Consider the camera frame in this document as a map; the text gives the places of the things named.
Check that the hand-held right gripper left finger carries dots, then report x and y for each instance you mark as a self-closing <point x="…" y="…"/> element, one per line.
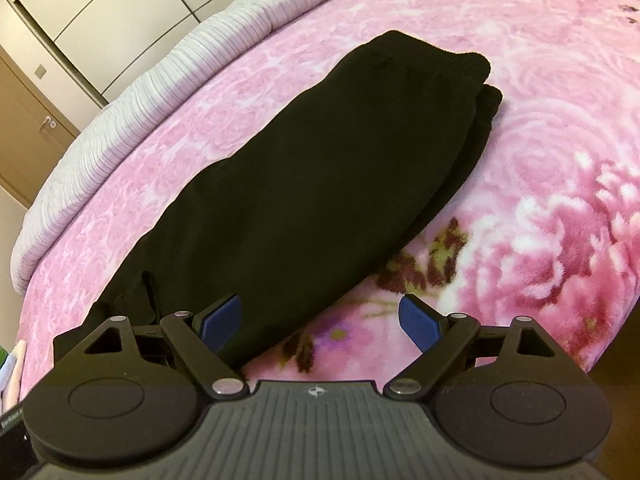
<point x="224" y="316"/>

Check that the wall light switch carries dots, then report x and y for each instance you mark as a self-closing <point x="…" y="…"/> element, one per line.
<point x="40" y="71"/>

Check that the black pants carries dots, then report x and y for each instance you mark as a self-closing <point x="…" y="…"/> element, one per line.
<point x="325" y="185"/>

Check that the white ribbed quilt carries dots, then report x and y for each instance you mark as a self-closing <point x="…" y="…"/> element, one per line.
<point x="100" y="155"/>

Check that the folded light clothes stack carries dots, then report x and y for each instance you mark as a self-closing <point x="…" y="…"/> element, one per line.
<point x="11" y="370"/>

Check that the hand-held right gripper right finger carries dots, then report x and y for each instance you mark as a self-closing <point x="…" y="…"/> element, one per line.
<point x="419" y="321"/>

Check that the pink floral blanket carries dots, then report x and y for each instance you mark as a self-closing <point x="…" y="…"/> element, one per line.
<point x="550" y="135"/>

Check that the wooden door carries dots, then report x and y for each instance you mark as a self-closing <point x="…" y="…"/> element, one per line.
<point x="25" y="140"/>

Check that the cream sliding wardrobe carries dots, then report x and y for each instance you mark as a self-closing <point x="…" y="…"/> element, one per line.
<point x="100" y="15"/>

